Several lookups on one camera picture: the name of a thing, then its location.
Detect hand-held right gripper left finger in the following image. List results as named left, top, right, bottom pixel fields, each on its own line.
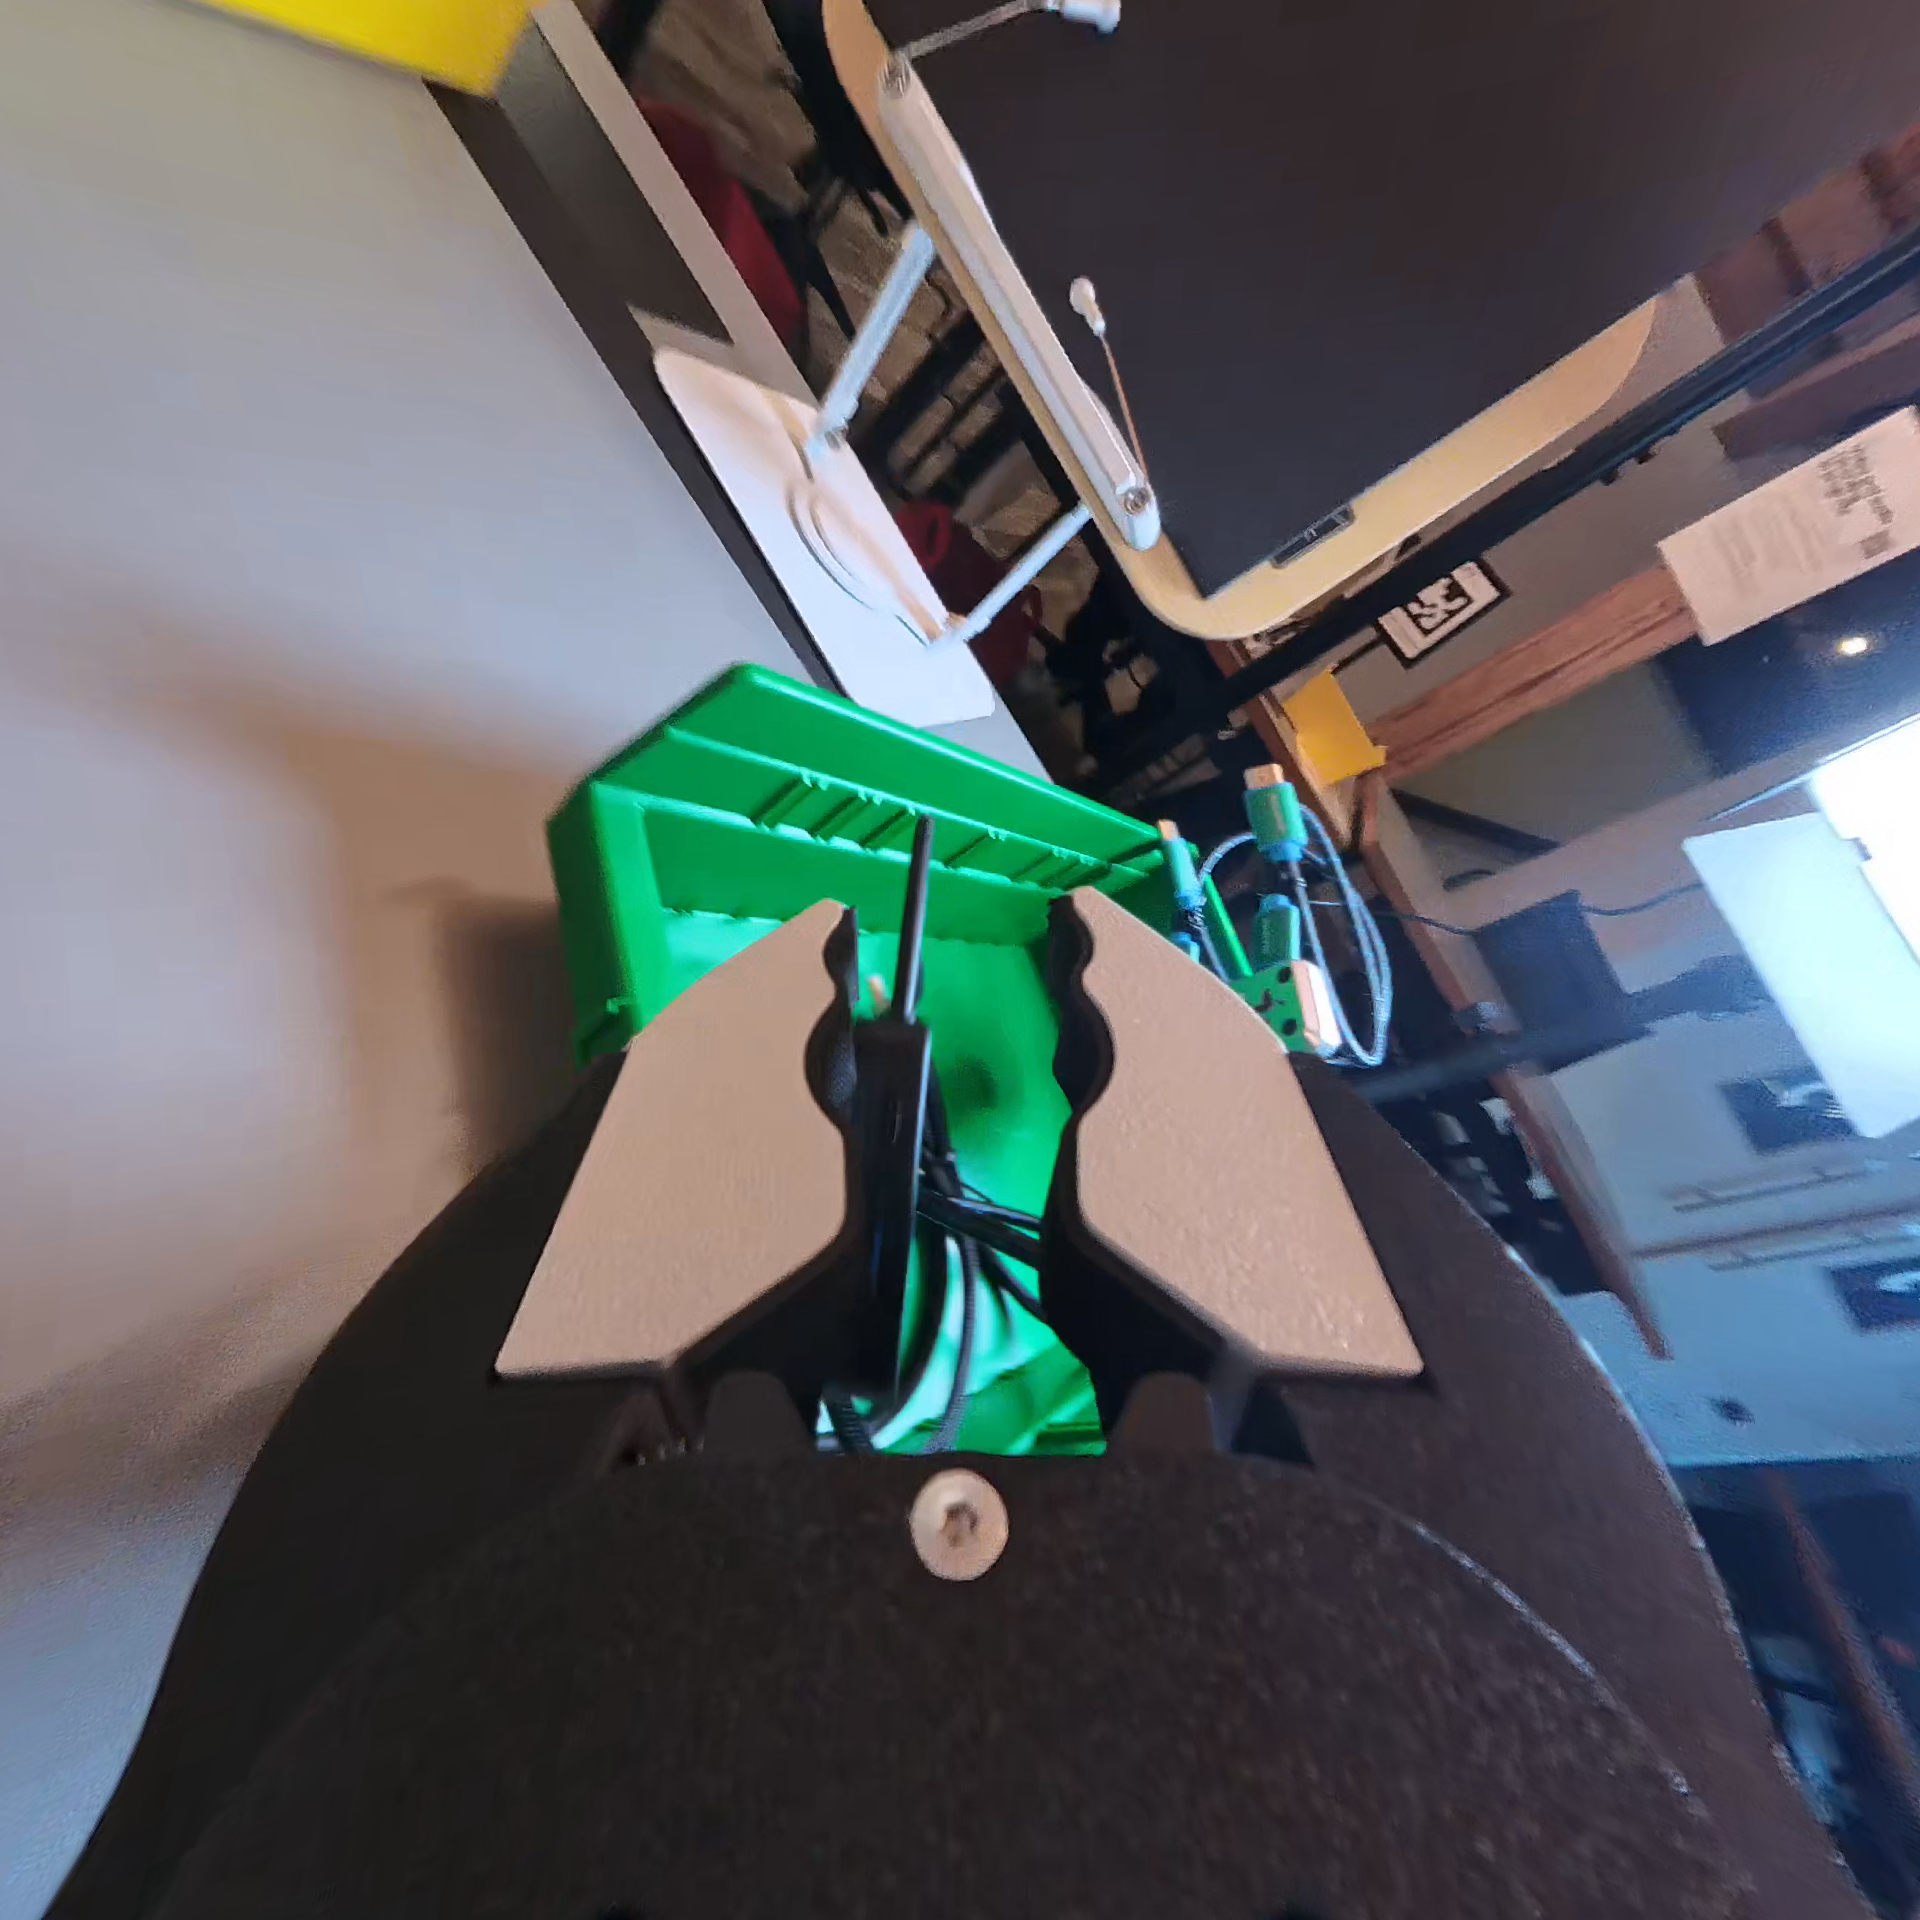
left=497, top=897, right=884, bottom=1378

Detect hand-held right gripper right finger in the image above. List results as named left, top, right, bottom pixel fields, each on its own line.
left=1046, top=887, right=1425, bottom=1378

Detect black USB hub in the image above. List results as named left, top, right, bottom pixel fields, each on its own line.
left=822, top=816, right=1051, bottom=1457

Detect green plug HDMI cable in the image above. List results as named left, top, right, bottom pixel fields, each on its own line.
left=1155, top=816, right=1213, bottom=962
left=1201, top=761, right=1402, bottom=1071

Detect green plastic bin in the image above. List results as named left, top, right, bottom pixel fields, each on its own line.
left=544, top=663, right=1203, bottom=1460

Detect yellow plastic bin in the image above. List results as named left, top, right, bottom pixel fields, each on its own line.
left=194, top=0, right=537, bottom=99

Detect black and white marker tag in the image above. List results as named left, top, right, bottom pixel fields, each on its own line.
left=1371, top=560, right=1514, bottom=666

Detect bright white panel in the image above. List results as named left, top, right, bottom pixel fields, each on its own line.
left=1680, top=720, right=1920, bottom=1143

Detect red bag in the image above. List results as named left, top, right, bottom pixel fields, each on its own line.
left=632, top=90, right=818, bottom=354
left=897, top=504, right=1044, bottom=663

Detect white board stand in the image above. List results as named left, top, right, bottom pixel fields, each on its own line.
left=652, top=59, right=1163, bottom=731

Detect white paper sign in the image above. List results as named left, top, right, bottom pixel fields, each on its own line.
left=1658, top=405, right=1920, bottom=648

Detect white tethered peg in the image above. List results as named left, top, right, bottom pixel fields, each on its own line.
left=891, top=0, right=1124, bottom=69
left=1067, top=277, right=1155, bottom=505

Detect black board with wooden rim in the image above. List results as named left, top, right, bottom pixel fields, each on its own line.
left=822, top=0, right=1920, bottom=645

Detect yellow plastic bracket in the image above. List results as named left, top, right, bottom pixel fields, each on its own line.
left=1283, top=669, right=1389, bottom=785

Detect black metal frame bar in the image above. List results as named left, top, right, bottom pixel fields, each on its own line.
left=1217, top=263, right=1920, bottom=722

